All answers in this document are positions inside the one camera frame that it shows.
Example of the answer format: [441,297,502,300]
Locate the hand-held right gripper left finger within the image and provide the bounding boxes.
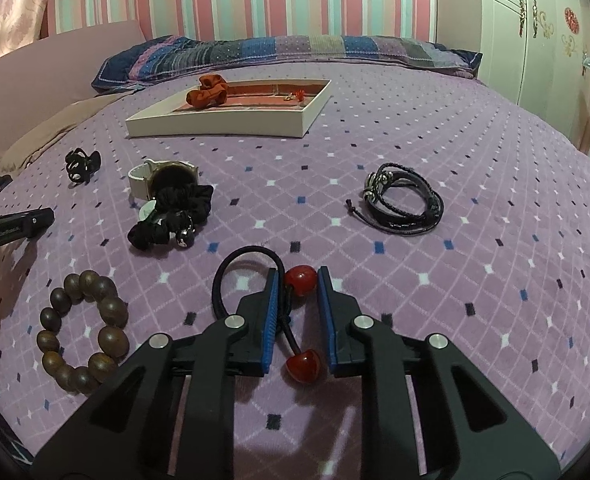
[30,267,279,480]

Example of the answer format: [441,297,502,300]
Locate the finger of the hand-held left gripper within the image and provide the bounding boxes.
[0,207,54,237]

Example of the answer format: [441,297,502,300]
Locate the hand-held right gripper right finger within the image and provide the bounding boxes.
[317,267,561,480]

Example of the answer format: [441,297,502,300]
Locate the black hair tie red beads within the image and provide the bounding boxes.
[212,245,321,378]

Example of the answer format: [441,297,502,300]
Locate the black hair claw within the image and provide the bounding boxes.
[65,148,102,185]

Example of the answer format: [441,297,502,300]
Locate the white wrist watch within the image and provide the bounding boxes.
[127,159,201,207]

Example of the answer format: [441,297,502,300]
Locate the black braided bracelet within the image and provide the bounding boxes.
[346,162,444,235]

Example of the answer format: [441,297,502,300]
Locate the black scrunchie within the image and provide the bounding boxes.
[127,183,215,251]

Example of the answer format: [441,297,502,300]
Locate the wooden bead bracelet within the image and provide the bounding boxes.
[37,270,130,395]

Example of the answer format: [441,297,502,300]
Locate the white tray with red lining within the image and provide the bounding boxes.
[126,78,332,139]

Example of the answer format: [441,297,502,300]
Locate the tan folded blanket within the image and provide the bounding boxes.
[0,97,126,171]

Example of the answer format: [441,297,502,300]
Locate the pink headboard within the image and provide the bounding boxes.
[0,20,146,128]

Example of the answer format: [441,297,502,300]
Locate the orange scrunchie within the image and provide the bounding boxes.
[185,74,229,110]

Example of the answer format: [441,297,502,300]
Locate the striped patchwork pillow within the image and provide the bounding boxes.
[91,35,483,95]

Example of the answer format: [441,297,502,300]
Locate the white wardrobe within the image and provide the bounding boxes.
[478,0,590,153]

